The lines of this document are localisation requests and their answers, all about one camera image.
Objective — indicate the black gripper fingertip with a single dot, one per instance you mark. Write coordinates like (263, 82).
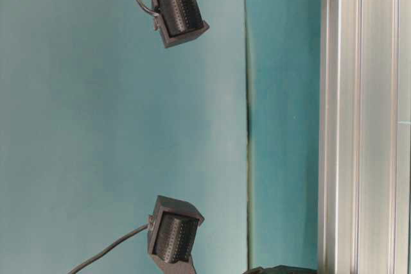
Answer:
(281, 269)

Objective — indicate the silver aluminium extrusion rail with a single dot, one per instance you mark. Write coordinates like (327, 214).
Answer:
(364, 142)

